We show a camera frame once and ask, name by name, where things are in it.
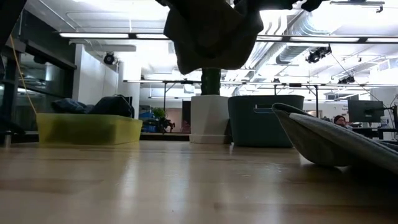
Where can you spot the black ceiling-mounted device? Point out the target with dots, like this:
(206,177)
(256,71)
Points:
(346,80)
(315,55)

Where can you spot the green background plant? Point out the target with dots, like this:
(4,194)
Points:
(160,112)

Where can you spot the black framed background table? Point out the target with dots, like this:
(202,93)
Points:
(174,81)

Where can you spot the yellow plastic bin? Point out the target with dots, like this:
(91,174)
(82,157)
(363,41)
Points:
(87,130)

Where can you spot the person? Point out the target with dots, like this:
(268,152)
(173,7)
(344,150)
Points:
(339,119)

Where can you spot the teal plastic bin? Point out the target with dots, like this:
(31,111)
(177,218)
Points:
(248,130)

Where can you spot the long ceiling light bar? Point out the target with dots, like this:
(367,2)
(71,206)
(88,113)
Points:
(93,35)

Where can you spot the black round ceiling camera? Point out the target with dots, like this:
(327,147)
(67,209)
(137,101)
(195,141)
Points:
(109,58)

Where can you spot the black computer monitor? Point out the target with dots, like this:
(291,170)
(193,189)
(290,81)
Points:
(365,110)

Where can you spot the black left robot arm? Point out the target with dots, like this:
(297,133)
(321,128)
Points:
(9,18)

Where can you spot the white hexagonal plant pot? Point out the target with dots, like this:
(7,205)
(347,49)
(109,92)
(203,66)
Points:
(210,115)

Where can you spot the grey baseball cap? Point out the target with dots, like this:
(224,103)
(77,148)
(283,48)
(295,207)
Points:
(211,37)
(326,146)

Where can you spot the blue background crate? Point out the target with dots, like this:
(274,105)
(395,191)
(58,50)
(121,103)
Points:
(147,123)

